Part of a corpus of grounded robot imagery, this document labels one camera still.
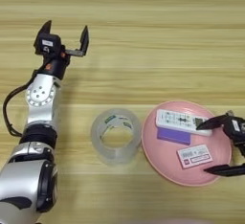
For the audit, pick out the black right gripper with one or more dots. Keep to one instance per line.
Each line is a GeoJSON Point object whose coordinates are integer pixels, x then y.
{"type": "Point", "coordinates": [241, 148]}

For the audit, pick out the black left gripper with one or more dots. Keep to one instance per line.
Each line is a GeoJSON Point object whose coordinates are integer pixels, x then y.
{"type": "Point", "coordinates": [55, 66]}

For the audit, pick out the small white red-labelled box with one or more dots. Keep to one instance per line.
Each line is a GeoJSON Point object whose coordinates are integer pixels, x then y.
{"type": "Point", "coordinates": [194, 156]}

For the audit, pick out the clear tape roll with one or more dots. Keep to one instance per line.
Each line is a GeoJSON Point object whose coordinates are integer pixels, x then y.
{"type": "Point", "coordinates": [115, 157]}

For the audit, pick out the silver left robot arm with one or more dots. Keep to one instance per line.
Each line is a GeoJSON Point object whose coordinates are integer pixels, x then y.
{"type": "Point", "coordinates": [40, 106]}

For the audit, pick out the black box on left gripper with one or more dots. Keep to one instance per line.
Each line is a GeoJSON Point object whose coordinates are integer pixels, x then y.
{"type": "Point", "coordinates": [48, 44]}

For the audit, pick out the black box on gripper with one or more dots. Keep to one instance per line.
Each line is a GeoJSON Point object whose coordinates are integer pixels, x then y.
{"type": "Point", "coordinates": [235, 126]}
{"type": "Point", "coordinates": [48, 44]}

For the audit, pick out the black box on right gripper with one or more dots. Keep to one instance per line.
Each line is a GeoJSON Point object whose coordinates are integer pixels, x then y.
{"type": "Point", "coordinates": [235, 126]}

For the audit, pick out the purple rectangular card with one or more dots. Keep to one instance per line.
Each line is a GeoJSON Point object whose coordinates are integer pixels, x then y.
{"type": "Point", "coordinates": [173, 136]}

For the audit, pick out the white remote control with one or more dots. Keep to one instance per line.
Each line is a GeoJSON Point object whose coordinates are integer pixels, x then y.
{"type": "Point", "coordinates": [178, 121]}

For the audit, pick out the pink round plate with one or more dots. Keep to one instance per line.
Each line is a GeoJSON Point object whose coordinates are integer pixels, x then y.
{"type": "Point", "coordinates": [166, 161]}

